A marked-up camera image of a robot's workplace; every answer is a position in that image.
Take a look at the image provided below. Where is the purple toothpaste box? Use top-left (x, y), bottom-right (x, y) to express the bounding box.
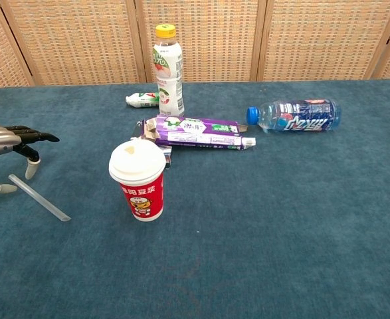
top-left (143, 114), bottom-right (249, 147)

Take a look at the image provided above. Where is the red paper cup white lid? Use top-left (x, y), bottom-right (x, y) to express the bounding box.
top-left (108, 139), bottom-right (167, 223)

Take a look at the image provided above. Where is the blue sports drink bottle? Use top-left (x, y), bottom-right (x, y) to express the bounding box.
top-left (246, 98), bottom-right (342, 134)

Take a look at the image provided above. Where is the purple toothpaste tube white cap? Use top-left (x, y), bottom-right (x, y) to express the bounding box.
top-left (154, 131), bottom-right (257, 151)

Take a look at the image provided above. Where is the small white toothpaste tube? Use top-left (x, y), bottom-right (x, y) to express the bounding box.
top-left (125, 92), bottom-right (160, 109)

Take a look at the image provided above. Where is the transparent plastic straw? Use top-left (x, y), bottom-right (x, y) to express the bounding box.
top-left (8, 173), bottom-right (72, 223)

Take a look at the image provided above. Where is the woven bamboo folding screen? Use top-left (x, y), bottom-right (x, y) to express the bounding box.
top-left (0, 0), bottom-right (390, 89)

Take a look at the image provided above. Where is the yellow-capped white drink bottle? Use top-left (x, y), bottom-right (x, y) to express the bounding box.
top-left (152, 24), bottom-right (185, 117)

